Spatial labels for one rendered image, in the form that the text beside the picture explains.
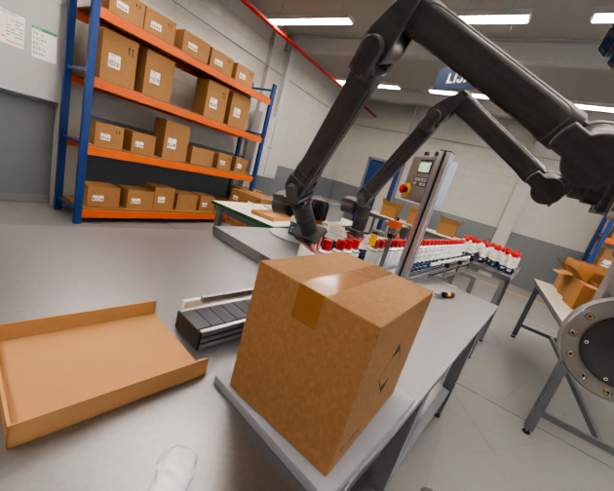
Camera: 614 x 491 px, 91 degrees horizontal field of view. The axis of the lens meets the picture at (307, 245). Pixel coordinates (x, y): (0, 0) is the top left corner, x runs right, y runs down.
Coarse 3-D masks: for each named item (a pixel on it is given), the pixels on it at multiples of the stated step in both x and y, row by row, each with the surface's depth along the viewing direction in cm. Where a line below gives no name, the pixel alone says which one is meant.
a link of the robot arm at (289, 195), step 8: (288, 184) 81; (280, 192) 90; (288, 192) 81; (296, 192) 81; (312, 192) 87; (272, 200) 91; (280, 200) 89; (288, 200) 84; (296, 200) 82; (304, 200) 84; (272, 208) 92; (280, 208) 89
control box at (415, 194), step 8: (416, 160) 128; (416, 168) 127; (432, 168) 117; (408, 176) 131; (424, 176) 121; (448, 176) 119; (408, 184) 130; (448, 184) 120; (408, 192) 129; (416, 192) 124; (416, 200) 123; (440, 200) 121
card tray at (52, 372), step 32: (32, 320) 59; (64, 320) 64; (96, 320) 68; (128, 320) 73; (160, 320) 76; (0, 352) 54; (32, 352) 56; (64, 352) 58; (96, 352) 61; (128, 352) 63; (160, 352) 66; (0, 384) 45; (32, 384) 50; (64, 384) 52; (96, 384) 54; (128, 384) 51; (160, 384) 56; (0, 416) 44; (32, 416) 42; (64, 416) 45
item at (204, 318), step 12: (408, 276) 170; (240, 300) 88; (180, 312) 74; (192, 312) 75; (204, 312) 77; (216, 312) 78; (228, 312) 80; (240, 312) 82; (192, 324) 71; (204, 324) 72; (216, 324) 73
